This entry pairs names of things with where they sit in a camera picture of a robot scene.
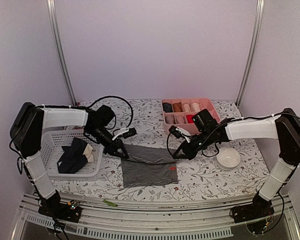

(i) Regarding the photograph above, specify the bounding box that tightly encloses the aluminium frame post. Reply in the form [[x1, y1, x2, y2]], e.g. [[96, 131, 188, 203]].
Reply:
[[46, 0, 77, 106], [235, 0, 265, 108]]

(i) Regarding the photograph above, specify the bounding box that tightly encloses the right aluminium frame post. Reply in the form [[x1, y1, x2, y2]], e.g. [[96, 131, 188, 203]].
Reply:
[[235, 0, 265, 108]]

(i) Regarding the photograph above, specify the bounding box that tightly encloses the dark navy underwear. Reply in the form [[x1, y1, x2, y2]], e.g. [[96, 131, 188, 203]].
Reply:
[[57, 137, 88, 174]]

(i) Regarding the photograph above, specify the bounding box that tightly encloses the pale pink rolled underwear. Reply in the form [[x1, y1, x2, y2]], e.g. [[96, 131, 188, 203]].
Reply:
[[182, 103, 191, 112]]

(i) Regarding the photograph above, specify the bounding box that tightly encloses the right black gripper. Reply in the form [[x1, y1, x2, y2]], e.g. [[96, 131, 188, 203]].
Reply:
[[172, 129, 212, 161]]

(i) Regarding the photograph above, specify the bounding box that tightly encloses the cream rolled underwear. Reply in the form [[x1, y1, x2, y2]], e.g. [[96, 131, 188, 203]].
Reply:
[[191, 101, 201, 112]]

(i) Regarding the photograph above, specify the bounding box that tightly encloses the left aluminium frame post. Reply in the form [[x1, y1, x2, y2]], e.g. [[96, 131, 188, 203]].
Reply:
[[46, 0, 77, 106]]

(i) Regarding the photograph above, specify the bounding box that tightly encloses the floral tablecloth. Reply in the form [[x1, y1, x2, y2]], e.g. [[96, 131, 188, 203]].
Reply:
[[52, 99, 269, 202]]

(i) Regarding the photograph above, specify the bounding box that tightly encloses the grey striped underwear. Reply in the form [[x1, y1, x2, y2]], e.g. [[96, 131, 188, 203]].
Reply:
[[120, 144, 179, 188]]

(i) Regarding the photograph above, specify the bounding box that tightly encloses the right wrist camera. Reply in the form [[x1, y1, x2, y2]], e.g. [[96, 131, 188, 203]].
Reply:
[[169, 125, 192, 143]]

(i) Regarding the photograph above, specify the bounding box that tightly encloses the white plastic laundry basket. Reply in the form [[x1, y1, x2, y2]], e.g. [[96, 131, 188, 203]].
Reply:
[[40, 129, 104, 181]]

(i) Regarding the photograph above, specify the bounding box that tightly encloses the green tape scrap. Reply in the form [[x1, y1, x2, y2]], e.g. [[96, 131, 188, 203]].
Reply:
[[102, 199, 118, 207]]

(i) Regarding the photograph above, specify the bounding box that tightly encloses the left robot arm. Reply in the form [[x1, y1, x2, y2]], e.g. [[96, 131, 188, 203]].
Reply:
[[9, 102, 129, 217]]

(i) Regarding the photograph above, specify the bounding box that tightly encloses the grey pink rolled underwear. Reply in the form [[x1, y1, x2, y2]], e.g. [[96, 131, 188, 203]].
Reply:
[[165, 114, 175, 125]]

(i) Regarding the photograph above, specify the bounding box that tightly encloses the brown rolled underwear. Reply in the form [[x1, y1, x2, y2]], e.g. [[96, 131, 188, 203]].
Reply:
[[172, 101, 183, 113]]

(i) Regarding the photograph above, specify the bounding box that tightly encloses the mauve rolled underwear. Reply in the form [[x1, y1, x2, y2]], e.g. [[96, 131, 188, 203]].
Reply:
[[175, 114, 185, 124]]

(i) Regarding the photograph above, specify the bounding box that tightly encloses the red white cloth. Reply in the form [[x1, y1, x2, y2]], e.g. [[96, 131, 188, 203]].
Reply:
[[63, 126, 84, 130]]

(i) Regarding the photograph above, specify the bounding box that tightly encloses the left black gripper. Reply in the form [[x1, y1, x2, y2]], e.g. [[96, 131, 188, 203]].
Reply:
[[87, 125, 130, 159]]

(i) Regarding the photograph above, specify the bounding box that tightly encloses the pink divided organizer box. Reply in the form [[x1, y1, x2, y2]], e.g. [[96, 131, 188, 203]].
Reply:
[[161, 96, 220, 136]]

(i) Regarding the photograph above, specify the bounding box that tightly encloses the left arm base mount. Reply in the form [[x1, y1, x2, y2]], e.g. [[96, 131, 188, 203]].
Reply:
[[38, 191, 83, 223]]

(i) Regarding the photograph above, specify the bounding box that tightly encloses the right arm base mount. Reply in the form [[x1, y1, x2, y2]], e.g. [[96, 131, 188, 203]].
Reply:
[[229, 192, 275, 223]]

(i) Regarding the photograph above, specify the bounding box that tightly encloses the left black cable loop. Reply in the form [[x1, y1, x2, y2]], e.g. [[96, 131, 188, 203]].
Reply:
[[86, 95, 135, 131]]

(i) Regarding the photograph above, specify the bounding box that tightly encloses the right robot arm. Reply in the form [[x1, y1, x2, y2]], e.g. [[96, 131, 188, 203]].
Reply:
[[169, 108, 300, 218]]

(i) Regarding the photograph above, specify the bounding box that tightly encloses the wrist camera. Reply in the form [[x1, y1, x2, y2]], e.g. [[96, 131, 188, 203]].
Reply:
[[169, 125, 192, 143], [112, 127, 137, 141]]

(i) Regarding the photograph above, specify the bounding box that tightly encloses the cream underwear in basket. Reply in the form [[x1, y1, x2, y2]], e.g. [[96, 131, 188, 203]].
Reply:
[[83, 144, 94, 163]]

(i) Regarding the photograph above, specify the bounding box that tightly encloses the white bowl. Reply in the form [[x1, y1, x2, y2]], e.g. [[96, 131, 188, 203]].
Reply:
[[216, 147, 241, 171]]

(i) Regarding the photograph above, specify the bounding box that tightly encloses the red rolled underwear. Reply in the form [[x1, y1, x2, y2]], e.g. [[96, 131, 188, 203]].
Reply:
[[186, 114, 194, 124]]

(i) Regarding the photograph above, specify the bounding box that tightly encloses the right black cable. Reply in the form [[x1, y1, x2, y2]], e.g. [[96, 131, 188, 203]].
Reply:
[[166, 129, 222, 158]]

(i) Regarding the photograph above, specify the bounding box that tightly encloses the black striped rolled underwear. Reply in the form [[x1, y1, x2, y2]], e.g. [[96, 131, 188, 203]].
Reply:
[[162, 102, 173, 113]]

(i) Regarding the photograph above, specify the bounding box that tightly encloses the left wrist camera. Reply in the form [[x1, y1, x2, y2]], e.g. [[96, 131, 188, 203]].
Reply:
[[112, 127, 137, 141]]

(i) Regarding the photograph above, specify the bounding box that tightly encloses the aluminium front rail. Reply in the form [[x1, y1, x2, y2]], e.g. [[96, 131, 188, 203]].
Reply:
[[11, 193, 300, 240]]

